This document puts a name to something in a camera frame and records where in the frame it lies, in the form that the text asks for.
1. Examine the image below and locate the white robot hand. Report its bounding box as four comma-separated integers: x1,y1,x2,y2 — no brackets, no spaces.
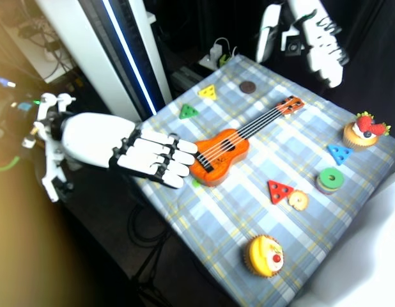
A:
61,111,199,190
254,0,350,89

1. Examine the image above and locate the orange toy ukulele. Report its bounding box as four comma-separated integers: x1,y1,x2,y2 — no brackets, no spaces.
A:
188,95,306,188

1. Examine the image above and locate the brown chocolate sandwich cookie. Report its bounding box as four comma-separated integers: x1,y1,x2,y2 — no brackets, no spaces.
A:
238,81,257,94

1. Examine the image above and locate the white column with black strip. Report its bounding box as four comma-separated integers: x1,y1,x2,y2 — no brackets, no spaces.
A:
34,0,173,123

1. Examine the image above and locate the strawberry topped toy cupcake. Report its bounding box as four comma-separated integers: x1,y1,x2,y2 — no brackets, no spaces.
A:
342,111,392,151

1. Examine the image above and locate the green triangle block with holes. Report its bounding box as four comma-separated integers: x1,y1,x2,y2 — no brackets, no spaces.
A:
178,104,200,120

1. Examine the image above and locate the white power adapter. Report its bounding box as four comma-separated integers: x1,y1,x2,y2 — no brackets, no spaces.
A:
199,37,239,70

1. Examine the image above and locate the blue triangle block with holes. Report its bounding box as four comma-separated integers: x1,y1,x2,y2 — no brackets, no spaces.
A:
327,143,355,166

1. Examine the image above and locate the yellow triangle block with holes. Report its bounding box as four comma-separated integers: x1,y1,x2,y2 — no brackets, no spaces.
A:
197,84,217,100

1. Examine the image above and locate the stack of coloured rings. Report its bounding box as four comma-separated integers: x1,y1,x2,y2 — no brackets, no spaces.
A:
316,166,346,196

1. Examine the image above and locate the red triangle block with holes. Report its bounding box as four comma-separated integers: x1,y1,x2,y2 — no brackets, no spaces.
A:
267,180,295,205

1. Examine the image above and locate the blue plaid tablecloth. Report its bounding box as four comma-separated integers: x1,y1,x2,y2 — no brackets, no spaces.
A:
133,52,395,307

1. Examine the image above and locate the yellow fruit toy cupcake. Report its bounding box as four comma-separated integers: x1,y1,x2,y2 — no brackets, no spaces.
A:
244,234,286,279

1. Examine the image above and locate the white robot body shell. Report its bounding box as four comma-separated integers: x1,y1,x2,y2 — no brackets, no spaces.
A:
288,174,395,307

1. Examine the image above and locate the black square wrist camera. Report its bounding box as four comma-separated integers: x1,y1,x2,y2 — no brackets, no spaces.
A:
284,35,306,58

